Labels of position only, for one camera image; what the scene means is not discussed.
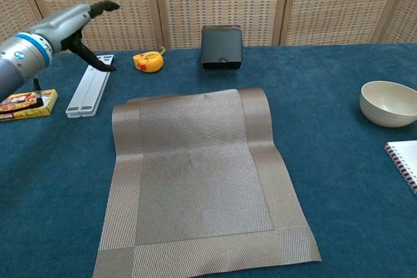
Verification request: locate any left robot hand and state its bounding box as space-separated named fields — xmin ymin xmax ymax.
xmin=31 ymin=0 xmax=121 ymax=73

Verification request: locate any gray woven placemat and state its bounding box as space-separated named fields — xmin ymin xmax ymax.
xmin=92 ymin=87 xmax=323 ymax=278

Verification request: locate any white bowl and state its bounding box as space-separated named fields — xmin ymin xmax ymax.
xmin=359 ymin=80 xmax=417 ymax=128

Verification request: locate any white folding stand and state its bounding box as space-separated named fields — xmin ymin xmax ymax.
xmin=65 ymin=54 xmax=115 ymax=118

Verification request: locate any yellow curry roux box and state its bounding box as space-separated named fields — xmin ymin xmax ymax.
xmin=0 ymin=89 xmax=59 ymax=122

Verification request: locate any yellow tape measure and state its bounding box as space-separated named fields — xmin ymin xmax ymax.
xmin=132 ymin=46 xmax=167 ymax=73

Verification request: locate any black cardboard box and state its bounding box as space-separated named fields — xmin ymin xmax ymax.
xmin=200 ymin=24 xmax=244 ymax=72

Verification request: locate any blue table cover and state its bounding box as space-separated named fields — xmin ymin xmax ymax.
xmin=0 ymin=42 xmax=417 ymax=278

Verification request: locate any white spiral notebook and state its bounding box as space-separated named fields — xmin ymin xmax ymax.
xmin=383 ymin=140 xmax=417 ymax=196

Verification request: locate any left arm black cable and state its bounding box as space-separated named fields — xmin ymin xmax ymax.
xmin=31 ymin=76 xmax=46 ymax=108

